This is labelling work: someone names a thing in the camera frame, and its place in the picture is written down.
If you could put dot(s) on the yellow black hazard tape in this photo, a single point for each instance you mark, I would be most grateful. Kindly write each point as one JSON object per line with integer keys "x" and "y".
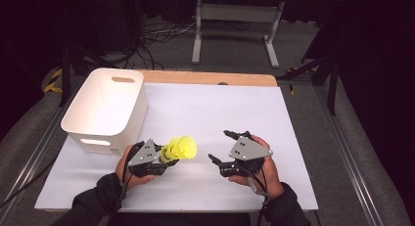
{"x": 52, "y": 84}

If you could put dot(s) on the black tripod stand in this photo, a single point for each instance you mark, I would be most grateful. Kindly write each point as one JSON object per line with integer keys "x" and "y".
{"x": 332, "y": 89}
{"x": 67, "y": 72}

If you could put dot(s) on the grey metal stand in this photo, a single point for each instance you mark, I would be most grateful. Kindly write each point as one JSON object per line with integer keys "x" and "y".
{"x": 238, "y": 12}

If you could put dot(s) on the person's left hand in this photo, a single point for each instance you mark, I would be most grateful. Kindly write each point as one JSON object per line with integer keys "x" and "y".
{"x": 122, "y": 169}

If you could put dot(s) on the person's right hand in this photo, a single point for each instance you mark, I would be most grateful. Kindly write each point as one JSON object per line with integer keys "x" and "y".
{"x": 272, "y": 177}

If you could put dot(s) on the yellow plastic shuttlecock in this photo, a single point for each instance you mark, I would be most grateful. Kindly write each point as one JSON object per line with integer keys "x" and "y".
{"x": 187, "y": 147}
{"x": 173, "y": 144}
{"x": 164, "y": 157}

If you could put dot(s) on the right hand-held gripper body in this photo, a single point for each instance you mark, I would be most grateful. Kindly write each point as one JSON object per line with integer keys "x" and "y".
{"x": 248, "y": 151}

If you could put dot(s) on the white plastic storage bin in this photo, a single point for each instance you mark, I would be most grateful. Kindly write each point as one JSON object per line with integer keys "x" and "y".
{"x": 104, "y": 102}

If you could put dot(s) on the aluminium floor rail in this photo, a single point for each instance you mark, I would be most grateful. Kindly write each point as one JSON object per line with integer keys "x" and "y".
{"x": 352, "y": 160}
{"x": 29, "y": 154}

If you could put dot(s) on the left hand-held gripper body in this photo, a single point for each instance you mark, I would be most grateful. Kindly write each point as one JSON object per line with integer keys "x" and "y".
{"x": 145, "y": 156}

